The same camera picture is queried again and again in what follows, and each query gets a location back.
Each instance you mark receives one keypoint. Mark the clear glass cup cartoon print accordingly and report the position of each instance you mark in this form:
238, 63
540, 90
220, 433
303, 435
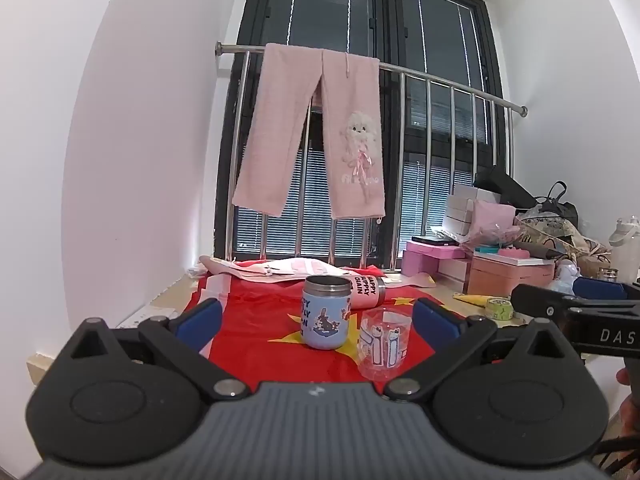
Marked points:
384, 345

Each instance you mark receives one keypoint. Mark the white paper sheet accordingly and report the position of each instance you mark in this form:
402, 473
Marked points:
145, 316

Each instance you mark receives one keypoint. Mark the black handbag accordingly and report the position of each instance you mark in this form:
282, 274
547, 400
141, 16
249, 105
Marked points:
560, 205

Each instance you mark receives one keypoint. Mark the steel window railing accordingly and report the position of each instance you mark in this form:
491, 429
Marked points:
435, 105

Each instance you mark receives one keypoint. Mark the pink folded cloth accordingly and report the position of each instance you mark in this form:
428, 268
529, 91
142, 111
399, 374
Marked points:
425, 280

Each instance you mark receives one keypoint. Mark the blue cartoon steel cup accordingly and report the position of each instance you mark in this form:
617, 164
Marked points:
326, 312

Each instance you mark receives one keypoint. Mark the white pink garment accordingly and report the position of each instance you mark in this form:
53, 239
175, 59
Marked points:
280, 266

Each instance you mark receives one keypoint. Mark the small glass jar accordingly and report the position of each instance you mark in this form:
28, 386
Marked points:
608, 274

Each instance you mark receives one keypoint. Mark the white flat box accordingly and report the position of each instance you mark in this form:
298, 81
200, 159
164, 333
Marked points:
454, 269

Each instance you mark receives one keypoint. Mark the red flag cloth yellow stars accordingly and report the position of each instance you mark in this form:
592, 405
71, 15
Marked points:
260, 322

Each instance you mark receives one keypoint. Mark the salmon pink box white lid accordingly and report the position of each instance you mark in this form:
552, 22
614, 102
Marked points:
510, 272

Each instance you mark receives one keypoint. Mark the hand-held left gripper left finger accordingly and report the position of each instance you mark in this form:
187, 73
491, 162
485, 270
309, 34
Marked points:
200, 321

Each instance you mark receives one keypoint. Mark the white water bottle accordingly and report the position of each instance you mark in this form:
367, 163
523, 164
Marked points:
625, 247

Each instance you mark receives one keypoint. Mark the yellow packet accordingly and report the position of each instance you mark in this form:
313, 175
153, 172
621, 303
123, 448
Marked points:
470, 299

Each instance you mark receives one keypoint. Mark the person's right hand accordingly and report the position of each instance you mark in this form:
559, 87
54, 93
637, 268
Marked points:
631, 410

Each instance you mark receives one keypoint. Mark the white pink tumbler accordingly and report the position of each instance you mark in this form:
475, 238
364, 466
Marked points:
365, 291

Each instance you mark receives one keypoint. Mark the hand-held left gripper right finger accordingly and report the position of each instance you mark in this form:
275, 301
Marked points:
434, 321

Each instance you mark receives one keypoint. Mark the pink plastic wrapped bundle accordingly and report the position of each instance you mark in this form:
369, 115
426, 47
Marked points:
492, 220

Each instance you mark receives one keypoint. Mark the stack of white boxes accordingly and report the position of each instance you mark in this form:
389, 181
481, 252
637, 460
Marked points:
462, 212

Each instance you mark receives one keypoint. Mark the green tape roll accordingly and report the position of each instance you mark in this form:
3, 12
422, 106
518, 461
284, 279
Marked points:
500, 308

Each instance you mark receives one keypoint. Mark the beige printed tote bag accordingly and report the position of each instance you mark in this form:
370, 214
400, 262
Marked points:
570, 237

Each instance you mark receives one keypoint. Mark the pink fleece pants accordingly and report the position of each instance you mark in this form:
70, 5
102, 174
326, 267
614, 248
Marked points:
295, 125

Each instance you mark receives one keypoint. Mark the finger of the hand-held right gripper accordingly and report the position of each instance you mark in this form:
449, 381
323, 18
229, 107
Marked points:
597, 287
540, 300

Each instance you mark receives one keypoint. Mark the flat black box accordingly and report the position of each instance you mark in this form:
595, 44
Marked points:
434, 240

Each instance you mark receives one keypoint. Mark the black framed window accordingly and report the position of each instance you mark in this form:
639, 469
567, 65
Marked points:
430, 25

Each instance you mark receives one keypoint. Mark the light pink box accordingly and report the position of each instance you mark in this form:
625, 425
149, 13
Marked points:
425, 259

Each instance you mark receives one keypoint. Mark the black angular board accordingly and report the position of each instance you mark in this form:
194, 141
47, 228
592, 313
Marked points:
502, 182

